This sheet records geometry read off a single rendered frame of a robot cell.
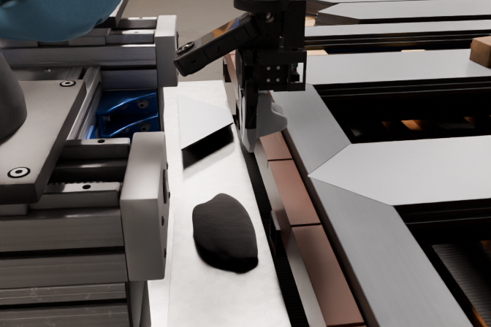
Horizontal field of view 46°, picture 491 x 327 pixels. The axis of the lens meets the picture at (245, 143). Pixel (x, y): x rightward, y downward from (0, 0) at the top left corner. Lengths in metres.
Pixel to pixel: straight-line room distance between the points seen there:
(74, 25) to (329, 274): 0.42
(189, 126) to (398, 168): 0.56
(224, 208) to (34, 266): 0.51
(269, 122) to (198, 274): 0.28
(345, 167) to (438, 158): 0.15
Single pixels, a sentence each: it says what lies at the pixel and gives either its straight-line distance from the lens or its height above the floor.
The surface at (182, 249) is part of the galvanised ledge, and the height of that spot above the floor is 0.68.
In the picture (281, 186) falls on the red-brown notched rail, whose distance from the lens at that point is 0.84.
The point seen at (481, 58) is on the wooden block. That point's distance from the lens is 1.36.
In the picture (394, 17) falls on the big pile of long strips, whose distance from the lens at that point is 1.69.
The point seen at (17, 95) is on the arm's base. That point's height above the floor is 1.06.
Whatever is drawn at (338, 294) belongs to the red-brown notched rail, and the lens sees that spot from 0.66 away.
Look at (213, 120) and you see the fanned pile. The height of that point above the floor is 0.72.
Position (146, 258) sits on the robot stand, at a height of 0.93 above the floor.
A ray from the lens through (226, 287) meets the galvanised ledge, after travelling 0.88.
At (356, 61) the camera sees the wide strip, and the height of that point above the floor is 0.85.
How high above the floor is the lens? 1.26
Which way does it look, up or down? 27 degrees down
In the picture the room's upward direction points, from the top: straight up
